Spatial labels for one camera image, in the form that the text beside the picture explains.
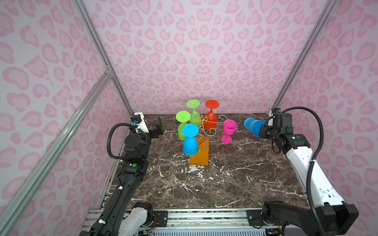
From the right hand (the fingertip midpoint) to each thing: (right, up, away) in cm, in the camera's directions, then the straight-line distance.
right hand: (265, 126), depth 76 cm
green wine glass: (-36, +4, -1) cm, 36 cm away
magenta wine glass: (-14, 0, +18) cm, 23 cm away
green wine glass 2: (-42, +5, -3) cm, 42 cm away
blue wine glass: (-6, +1, -1) cm, 6 cm away
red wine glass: (-28, +4, +7) cm, 29 cm away
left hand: (-57, +5, -8) cm, 58 cm away
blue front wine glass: (-39, -9, -4) cm, 40 cm away
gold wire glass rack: (-23, +4, -3) cm, 23 cm away
